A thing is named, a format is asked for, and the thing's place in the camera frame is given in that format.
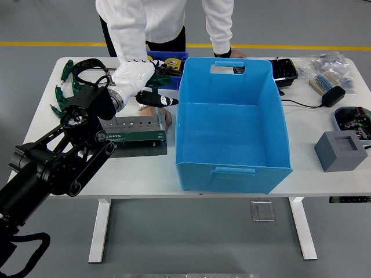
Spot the person's right hand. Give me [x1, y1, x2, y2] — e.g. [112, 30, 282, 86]
[140, 105, 173, 134]

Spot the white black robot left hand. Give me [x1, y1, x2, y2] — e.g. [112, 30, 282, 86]
[111, 59, 180, 108]

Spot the grey green SATA wrench stand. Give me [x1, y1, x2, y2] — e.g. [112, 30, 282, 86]
[100, 115, 169, 159]

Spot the large green T-handle hex wrench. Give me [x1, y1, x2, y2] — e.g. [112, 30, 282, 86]
[144, 74, 174, 126]

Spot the large light blue folding box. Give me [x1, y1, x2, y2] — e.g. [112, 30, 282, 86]
[175, 57, 293, 195]

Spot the black wristwatch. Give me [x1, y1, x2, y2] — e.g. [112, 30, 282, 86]
[213, 47, 232, 58]

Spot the yellow floor tape line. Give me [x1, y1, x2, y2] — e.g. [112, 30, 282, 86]
[0, 41, 371, 52]

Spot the small dark blue parts bin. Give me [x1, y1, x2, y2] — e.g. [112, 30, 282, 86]
[146, 50, 190, 91]

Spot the yellow tape measure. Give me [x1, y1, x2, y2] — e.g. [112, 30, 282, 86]
[164, 57, 183, 70]

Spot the black plastic tray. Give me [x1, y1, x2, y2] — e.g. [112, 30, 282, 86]
[265, 57, 299, 88]

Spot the person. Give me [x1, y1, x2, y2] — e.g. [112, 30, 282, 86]
[95, 0, 234, 58]

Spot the clear plastic bag of resistors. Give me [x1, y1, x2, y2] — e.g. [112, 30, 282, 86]
[298, 51, 357, 95]

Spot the blue resistor strip bundle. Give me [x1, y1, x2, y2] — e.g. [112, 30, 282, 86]
[308, 71, 342, 96]

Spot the black power adapter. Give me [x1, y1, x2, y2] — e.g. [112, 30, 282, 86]
[321, 86, 347, 108]

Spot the white table leg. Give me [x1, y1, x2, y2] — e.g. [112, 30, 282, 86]
[288, 197, 318, 261]
[88, 198, 112, 264]

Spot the blue tray of electronic components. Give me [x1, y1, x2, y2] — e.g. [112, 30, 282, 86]
[333, 106, 371, 142]

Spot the grey cube block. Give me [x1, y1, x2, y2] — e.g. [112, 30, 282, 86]
[314, 130, 369, 173]

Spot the metal floor socket plate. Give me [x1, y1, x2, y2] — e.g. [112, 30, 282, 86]
[250, 200, 275, 222]

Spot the black table control panel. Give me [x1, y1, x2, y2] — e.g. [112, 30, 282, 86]
[329, 196, 371, 204]

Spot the green T-handle wrench thin shaft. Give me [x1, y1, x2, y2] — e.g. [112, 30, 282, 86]
[60, 59, 118, 85]

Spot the black adapter cord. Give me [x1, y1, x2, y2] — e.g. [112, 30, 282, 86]
[280, 99, 325, 108]

